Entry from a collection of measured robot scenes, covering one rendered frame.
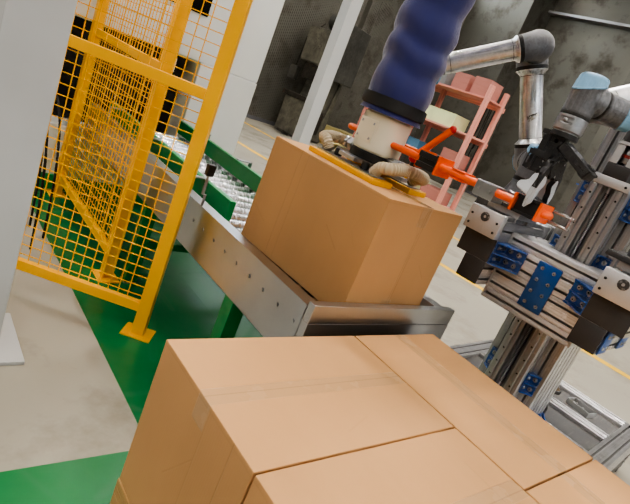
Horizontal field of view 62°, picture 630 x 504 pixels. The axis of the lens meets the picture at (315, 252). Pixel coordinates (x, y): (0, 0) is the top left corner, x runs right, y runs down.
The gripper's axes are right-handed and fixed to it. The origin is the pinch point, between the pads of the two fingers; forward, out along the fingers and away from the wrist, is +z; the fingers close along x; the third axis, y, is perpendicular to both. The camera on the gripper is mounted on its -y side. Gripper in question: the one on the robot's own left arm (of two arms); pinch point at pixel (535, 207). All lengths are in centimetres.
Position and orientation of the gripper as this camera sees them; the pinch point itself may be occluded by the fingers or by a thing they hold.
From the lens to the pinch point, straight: 151.3
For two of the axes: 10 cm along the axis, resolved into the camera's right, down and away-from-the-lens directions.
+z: -3.7, 8.9, 2.7
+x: -7.2, -0.8, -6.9
